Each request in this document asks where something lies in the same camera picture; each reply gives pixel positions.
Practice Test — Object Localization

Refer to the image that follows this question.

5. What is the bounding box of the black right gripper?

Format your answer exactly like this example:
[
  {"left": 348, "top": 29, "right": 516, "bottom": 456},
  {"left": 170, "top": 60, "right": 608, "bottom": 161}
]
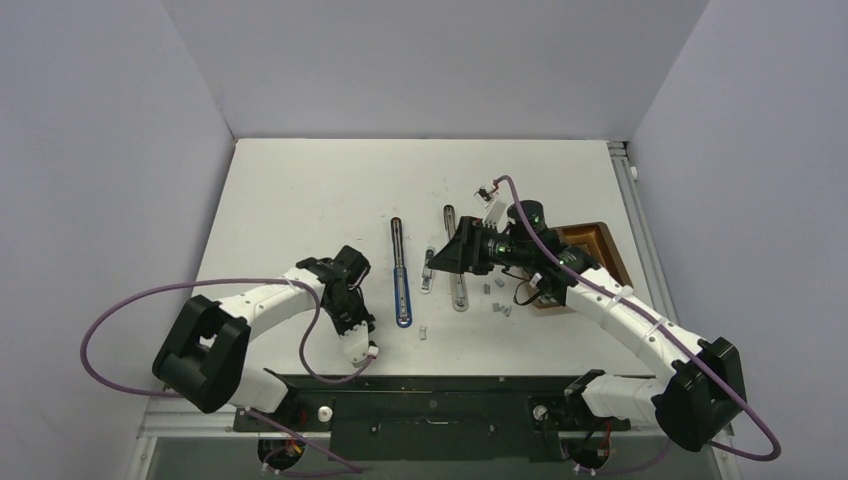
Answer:
[{"left": 430, "top": 216, "right": 533, "bottom": 275}]

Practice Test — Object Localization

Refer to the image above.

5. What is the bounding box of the silver black stapler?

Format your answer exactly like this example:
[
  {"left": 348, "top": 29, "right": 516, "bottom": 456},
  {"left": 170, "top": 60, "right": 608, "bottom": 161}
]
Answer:
[{"left": 443, "top": 204, "right": 469, "bottom": 312}]

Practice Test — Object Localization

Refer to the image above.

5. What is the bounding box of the light blue staple box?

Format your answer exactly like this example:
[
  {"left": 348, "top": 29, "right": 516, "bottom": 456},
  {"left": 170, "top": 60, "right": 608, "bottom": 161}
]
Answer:
[{"left": 420, "top": 246, "right": 435, "bottom": 294}]

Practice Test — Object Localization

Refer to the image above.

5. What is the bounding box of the blue stapler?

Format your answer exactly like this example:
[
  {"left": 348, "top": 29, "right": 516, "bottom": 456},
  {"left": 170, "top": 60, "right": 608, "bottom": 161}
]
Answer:
[{"left": 390, "top": 217, "right": 413, "bottom": 328}]

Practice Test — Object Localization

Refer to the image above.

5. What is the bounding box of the brown plastic divided tray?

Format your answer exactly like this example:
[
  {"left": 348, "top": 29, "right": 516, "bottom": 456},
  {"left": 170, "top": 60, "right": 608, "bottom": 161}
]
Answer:
[{"left": 524, "top": 222, "right": 633, "bottom": 310}]

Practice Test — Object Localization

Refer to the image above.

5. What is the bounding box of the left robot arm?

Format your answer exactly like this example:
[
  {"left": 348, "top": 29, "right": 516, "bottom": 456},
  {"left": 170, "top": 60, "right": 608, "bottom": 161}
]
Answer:
[{"left": 152, "top": 246, "right": 379, "bottom": 430}]

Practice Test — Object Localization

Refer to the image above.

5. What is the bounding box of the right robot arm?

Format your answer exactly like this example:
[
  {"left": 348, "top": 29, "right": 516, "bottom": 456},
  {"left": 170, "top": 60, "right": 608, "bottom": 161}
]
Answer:
[{"left": 427, "top": 200, "right": 746, "bottom": 452}]

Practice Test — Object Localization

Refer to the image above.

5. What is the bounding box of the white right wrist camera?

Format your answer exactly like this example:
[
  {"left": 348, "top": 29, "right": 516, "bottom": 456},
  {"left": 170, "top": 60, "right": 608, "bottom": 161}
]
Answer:
[{"left": 474, "top": 186, "right": 508, "bottom": 230}]

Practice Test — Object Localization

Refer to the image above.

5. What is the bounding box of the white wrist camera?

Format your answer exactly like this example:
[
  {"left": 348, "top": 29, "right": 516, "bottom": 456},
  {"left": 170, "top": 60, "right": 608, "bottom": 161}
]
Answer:
[
  {"left": 474, "top": 186, "right": 508, "bottom": 230},
  {"left": 339, "top": 322, "right": 379, "bottom": 368}
]

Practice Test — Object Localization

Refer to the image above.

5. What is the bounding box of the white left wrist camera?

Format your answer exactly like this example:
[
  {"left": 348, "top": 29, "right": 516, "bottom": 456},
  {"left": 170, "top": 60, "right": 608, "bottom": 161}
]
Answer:
[{"left": 339, "top": 322, "right": 379, "bottom": 368}]

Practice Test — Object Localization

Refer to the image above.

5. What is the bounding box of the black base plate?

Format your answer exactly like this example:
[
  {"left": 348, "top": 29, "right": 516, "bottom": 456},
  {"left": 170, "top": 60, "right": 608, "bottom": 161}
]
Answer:
[{"left": 269, "top": 375, "right": 661, "bottom": 462}]

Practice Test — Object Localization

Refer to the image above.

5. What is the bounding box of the aluminium frame rail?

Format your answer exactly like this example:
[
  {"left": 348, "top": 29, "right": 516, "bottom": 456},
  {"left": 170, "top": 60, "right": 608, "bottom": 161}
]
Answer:
[{"left": 135, "top": 140, "right": 737, "bottom": 441}]

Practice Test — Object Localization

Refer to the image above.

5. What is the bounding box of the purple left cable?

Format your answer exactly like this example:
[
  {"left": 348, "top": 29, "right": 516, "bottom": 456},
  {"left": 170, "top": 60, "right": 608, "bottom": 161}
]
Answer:
[{"left": 79, "top": 278, "right": 379, "bottom": 477}]

